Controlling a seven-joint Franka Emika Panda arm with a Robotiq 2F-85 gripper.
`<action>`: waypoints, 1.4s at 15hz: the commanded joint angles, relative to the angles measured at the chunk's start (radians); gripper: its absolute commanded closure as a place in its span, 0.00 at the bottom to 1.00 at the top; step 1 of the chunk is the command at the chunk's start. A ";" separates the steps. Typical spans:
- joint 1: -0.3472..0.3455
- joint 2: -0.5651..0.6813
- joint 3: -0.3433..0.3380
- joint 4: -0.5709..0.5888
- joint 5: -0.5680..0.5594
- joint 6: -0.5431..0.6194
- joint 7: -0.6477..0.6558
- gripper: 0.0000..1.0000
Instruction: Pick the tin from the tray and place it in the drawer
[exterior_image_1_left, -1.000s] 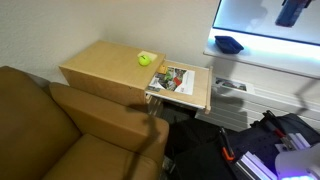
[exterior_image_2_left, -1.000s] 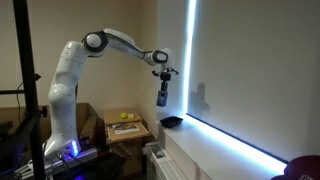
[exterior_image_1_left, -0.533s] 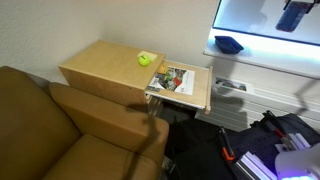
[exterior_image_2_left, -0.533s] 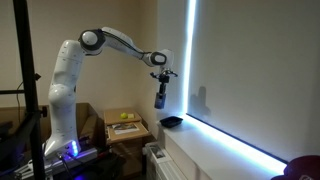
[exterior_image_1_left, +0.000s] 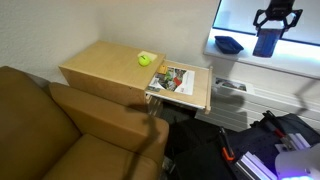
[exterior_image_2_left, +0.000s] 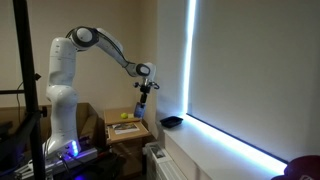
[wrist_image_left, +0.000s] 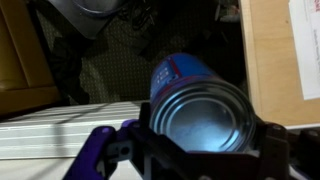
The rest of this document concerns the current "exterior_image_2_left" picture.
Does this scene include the white ribbed radiator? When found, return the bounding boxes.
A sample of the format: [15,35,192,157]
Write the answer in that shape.
[145,142,188,180]

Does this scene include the aluminium profile rail base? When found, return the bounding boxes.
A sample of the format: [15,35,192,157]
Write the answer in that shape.
[13,146,100,178]

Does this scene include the light wooden cabinet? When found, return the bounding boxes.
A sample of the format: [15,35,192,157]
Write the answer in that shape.
[103,107,148,178]

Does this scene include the dark red cap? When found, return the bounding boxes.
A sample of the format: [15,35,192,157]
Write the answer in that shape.
[270,154,320,180]

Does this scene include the colourful printed magazine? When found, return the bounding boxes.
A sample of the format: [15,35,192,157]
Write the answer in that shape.
[111,121,141,136]

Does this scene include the grey roller window blind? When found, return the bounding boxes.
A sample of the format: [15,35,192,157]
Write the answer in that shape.
[185,0,320,165]

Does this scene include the brown upholstered sofa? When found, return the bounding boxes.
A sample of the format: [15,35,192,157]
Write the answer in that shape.
[0,102,100,148]

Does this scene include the open wooden drawer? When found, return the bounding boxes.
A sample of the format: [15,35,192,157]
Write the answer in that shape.
[105,120,152,145]

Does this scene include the black plastic tray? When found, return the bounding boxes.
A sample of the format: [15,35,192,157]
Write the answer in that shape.
[159,115,185,129]

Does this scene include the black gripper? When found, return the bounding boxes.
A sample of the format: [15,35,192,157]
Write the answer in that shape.
[139,78,151,105]

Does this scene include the white window sill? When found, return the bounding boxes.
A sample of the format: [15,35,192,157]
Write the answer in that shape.
[162,114,288,180]

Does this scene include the black tripod stand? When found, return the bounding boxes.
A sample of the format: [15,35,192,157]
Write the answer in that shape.
[0,0,48,180]

